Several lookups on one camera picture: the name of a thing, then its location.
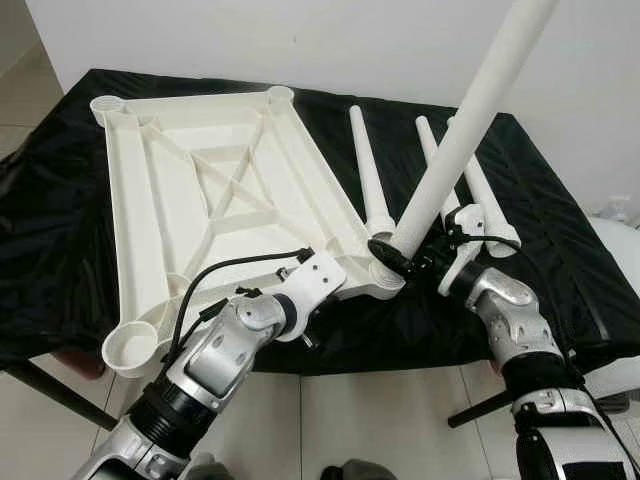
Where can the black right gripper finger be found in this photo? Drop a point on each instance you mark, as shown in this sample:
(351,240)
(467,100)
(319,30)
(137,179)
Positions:
(382,254)

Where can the white plastic table leg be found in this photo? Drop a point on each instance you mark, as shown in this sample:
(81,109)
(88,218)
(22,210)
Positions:
(428,140)
(470,120)
(365,170)
(485,200)

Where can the white plastic children table top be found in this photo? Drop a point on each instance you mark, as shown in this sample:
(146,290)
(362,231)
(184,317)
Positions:
(200,200)

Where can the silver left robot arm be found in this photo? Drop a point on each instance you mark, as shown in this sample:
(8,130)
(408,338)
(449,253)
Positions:
(215,355)

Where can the black cloth table cover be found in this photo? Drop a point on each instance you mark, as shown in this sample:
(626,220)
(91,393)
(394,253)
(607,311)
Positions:
(560,250)

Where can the black metal table leg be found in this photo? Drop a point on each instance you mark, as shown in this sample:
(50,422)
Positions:
(60,395)
(480,405)

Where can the white round appliance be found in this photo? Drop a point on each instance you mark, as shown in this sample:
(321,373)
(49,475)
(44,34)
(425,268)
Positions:
(620,250)

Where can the grey robot right foot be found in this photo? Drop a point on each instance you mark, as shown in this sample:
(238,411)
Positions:
(360,472)

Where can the grey robot foot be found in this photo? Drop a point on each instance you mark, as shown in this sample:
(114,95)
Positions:
(360,472)
(207,470)

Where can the grey robot left foot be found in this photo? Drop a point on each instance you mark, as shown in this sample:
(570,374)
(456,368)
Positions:
(207,470)

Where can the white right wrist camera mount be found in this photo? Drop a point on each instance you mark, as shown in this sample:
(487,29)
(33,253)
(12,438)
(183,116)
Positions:
(465,270)

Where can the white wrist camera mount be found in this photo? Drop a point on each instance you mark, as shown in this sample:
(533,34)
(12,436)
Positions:
(465,270)
(318,280)

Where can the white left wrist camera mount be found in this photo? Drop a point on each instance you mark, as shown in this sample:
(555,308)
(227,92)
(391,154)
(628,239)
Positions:
(318,280)

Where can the white wall socket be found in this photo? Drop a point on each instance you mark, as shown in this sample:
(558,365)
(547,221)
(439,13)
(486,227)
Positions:
(617,207)

